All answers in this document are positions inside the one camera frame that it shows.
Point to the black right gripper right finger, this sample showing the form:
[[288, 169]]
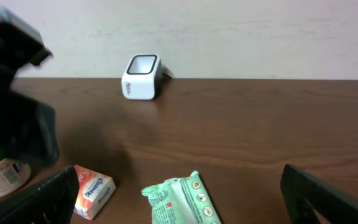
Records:
[[305, 195]]

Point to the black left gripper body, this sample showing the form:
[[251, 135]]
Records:
[[27, 126]]

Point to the mint green wipes packet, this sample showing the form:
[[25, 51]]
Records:
[[183, 200]]

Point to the white barcode scanner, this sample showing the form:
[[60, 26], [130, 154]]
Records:
[[142, 78]]

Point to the white tissue pack orange print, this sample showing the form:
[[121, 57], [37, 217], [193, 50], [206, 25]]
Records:
[[94, 191]]

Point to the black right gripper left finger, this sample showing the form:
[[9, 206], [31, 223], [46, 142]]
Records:
[[51, 200]]

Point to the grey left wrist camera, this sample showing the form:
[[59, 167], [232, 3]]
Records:
[[20, 43]]

